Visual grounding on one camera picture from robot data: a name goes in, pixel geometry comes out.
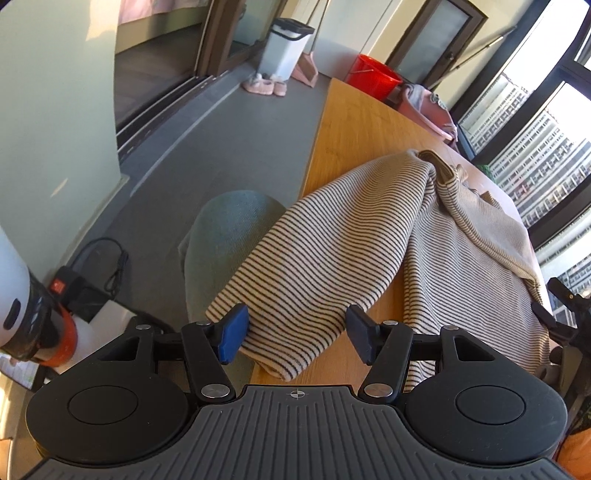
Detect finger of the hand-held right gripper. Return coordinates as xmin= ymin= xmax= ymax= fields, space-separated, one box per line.
xmin=531 ymin=301 xmax=577 ymax=346
xmin=547 ymin=277 xmax=586 ymax=309

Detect red bucket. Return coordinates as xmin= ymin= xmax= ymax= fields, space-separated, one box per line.
xmin=344 ymin=54 xmax=403 ymax=100

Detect frosted glass door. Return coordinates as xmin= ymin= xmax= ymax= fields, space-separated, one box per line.
xmin=385 ymin=0 xmax=489 ymax=84

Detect black power strip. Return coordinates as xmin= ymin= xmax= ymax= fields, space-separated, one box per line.
xmin=50 ymin=267 xmax=112 ymax=319

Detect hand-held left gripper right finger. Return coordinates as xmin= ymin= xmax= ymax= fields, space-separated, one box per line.
xmin=346 ymin=304 xmax=495 ymax=402

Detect mop pole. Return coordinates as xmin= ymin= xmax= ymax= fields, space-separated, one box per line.
xmin=425 ymin=25 xmax=518 ymax=89

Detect pink dustpan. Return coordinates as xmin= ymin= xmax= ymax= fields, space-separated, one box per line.
xmin=291 ymin=51 xmax=319 ymax=88

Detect pink slippers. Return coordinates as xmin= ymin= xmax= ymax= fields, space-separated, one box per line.
xmin=244 ymin=74 xmax=288 ymax=97

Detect white and orange cylindrical device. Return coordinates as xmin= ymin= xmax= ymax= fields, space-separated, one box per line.
xmin=0 ymin=226 xmax=88 ymax=368

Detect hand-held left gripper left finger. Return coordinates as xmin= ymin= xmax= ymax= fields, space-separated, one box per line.
xmin=99 ymin=303 xmax=250 ymax=401

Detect green fabric chair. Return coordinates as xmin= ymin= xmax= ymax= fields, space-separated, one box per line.
xmin=178 ymin=189 xmax=289 ymax=324

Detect beige striped sweater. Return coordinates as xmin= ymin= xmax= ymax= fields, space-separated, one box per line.
xmin=205 ymin=148 xmax=552 ymax=393

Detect black cable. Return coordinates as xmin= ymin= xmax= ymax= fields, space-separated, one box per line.
xmin=69 ymin=237 xmax=131 ymax=296

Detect pink cloth bag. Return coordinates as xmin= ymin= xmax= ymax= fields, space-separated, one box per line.
xmin=397 ymin=83 xmax=460 ymax=145

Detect white trash bin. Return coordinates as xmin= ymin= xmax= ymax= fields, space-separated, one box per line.
xmin=261 ymin=17 xmax=315 ymax=80

